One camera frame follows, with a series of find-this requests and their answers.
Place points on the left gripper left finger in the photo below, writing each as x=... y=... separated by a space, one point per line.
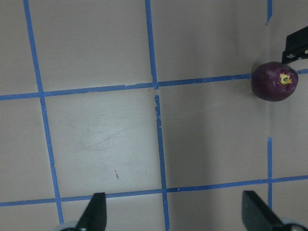
x=94 y=216

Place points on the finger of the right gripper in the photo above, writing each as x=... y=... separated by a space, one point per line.
x=296 y=47

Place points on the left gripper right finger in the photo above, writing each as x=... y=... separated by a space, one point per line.
x=257 y=216

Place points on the dark purple apple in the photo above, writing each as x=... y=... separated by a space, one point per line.
x=274 y=81

